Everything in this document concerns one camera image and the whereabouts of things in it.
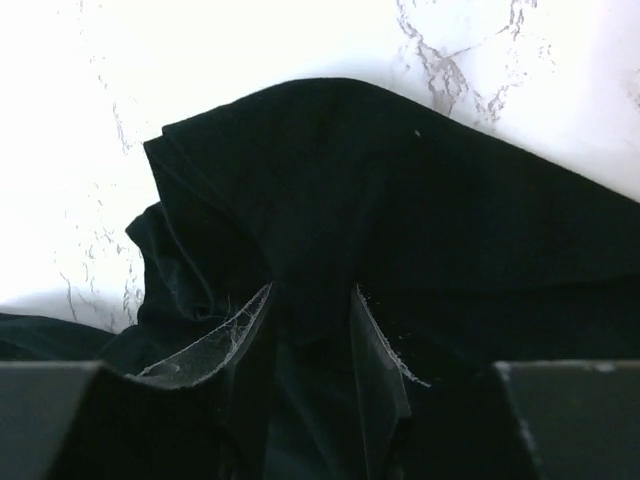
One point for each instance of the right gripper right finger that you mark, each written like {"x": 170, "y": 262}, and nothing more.
{"x": 380, "y": 374}

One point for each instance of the black t shirt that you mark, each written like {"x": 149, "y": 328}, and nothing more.
{"x": 508, "y": 287}

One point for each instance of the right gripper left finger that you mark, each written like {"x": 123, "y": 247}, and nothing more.
{"x": 214, "y": 352}

